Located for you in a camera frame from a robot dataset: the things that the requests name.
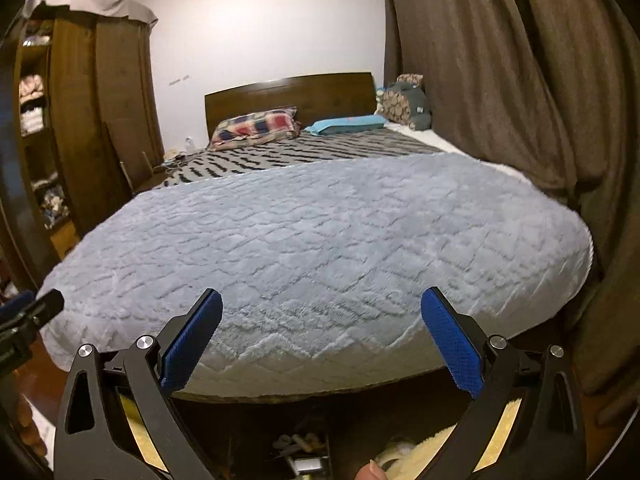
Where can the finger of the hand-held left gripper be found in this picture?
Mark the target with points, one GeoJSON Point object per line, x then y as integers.
{"type": "Point", "coordinates": [15, 350]}
{"type": "Point", "coordinates": [35, 310]}

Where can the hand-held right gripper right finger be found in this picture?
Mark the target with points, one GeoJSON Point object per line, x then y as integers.
{"type": "Point", "coordinates": [452, 345]}

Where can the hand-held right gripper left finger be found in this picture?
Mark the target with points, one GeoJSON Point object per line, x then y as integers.
{"type": "Point", "coordinates": [192, 342]}

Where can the black bin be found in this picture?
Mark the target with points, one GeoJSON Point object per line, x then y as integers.
{"type": "Point", "coordinates": [302, 455]}

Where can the person's left hand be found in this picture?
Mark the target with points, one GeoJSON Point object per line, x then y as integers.
{"type": "Point", "coordinates": [31, 425]}

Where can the person's right hand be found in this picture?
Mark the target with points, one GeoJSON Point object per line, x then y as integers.
{"type": "Point", "coordinates": [371, 472]}

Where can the yellow fluffy cloth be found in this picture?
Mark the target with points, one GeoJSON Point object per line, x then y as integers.
{"type": "Point", "coordinates": [425, 452]}
{"type": "Point", "coordinates": [140, 430]}

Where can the dark mixed clothes pile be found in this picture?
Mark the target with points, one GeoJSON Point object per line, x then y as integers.
{"type": "Point", "coordinates": [52, 202]}

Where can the grey-blue fluffy blanket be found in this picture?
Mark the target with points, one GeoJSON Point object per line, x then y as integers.
{"type": "Point", "coordinates": [320, 260]}

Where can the wooden wardrobe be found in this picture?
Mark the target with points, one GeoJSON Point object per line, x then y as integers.
{"type": "Point", "coordinates": [85, 125]}

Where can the white plastic bottle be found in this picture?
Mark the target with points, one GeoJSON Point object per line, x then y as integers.
{"type": "Point", "coordinates": [188, 144]}

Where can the pale folded clothes stack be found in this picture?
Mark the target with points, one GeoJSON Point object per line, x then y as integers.
{"type": "Point", "coordinates": [31, 102]}

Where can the striped bed sheet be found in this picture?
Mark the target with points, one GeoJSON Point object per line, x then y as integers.
{"type": "Point", "coordinates": [310, 155]}

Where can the checkered pillow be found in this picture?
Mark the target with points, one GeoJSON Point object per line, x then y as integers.
{"type": "Point", "coordinates": [255, 127]}

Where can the teal pillow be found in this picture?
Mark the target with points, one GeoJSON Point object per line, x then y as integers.
{"type": "Point", "coordinates": [345, 124]}

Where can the patterned brown cushion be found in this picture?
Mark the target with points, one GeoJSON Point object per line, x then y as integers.
{"type": "Point", "coordinates": [395, 102]}

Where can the brown curtain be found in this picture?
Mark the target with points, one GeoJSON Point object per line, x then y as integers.
{"type": "Point", "coordinates": [500, 85]}

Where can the wooden headboard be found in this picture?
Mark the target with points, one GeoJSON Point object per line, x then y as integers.
{"type": "Point", "coordinates": [290, 95]}

